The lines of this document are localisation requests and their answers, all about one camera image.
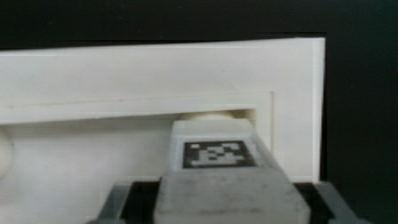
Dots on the white square tabletop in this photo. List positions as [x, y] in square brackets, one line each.
[83, 145]

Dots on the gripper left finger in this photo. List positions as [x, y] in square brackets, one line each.
[129, 202]

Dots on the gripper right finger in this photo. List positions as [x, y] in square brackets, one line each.
[330, 211]

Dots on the white leg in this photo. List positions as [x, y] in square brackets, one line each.
[224, 186]

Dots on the white U-shaped fence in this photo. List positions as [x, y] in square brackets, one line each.
[99, 82]

